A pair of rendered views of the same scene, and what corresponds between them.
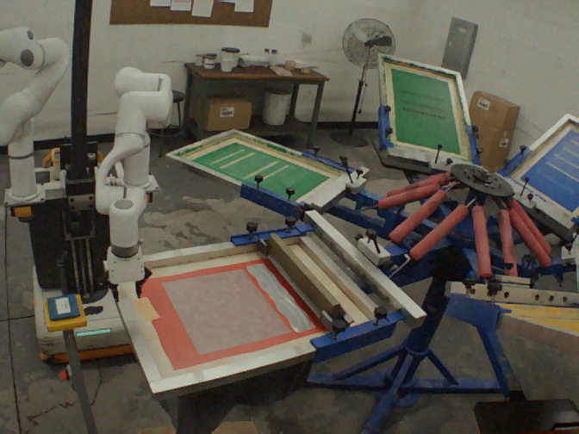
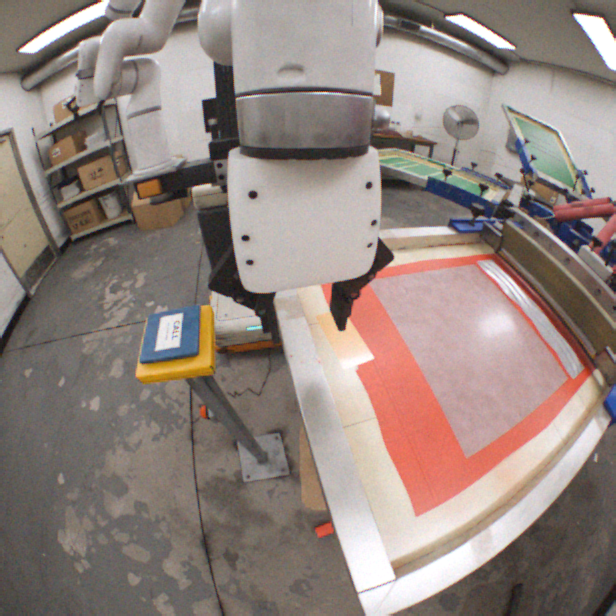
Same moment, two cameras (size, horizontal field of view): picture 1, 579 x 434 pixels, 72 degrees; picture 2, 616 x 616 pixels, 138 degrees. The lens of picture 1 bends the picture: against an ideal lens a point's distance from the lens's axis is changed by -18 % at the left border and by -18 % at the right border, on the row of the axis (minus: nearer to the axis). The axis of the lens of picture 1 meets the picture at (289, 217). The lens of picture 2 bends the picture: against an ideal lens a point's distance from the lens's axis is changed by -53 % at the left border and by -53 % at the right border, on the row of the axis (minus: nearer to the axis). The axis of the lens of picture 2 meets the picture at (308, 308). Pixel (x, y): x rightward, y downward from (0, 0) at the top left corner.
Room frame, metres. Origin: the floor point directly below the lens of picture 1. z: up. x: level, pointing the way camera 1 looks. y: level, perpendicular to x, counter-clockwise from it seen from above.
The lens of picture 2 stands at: (0.80, 0.35, 1.25)
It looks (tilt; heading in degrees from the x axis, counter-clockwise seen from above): 46 degrees down; 21
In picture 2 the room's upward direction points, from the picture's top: straight up
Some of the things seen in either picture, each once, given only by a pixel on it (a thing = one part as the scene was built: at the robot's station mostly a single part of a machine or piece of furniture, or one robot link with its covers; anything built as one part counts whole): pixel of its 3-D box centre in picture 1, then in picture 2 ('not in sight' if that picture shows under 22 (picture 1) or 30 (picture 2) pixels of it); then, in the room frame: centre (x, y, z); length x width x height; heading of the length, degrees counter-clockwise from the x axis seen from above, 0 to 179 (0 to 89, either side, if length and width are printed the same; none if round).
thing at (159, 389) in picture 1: (242, 300); (503, 317); (1.16, 0.10, 0.97); 0.79 x 0.58 x 0.04; 125
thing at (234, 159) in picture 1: (289, 160); (461, 165); (2.14, 0.05, 1.05); 1.08 x 0.61 x 0.23; 65
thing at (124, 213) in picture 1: (128, 213); (323, 25); (0.98, 0.41, 1.31); 0.15 x 0.10 x 0.11; 18
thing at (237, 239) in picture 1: (268, 240); (485, 232); (1.52, 0.06, 0.98); 0.30 x 0.05 x 0.07; 125
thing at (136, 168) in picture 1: (135, 161); not in sight; (1.50, 0.59, 1.21); 0.16 x 0.13 x 0.15; 32
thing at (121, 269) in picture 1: (125, 262); (305, 207); (0.95, 0.41, 1.18); 0.10 x 0.07 x 0.11; 125
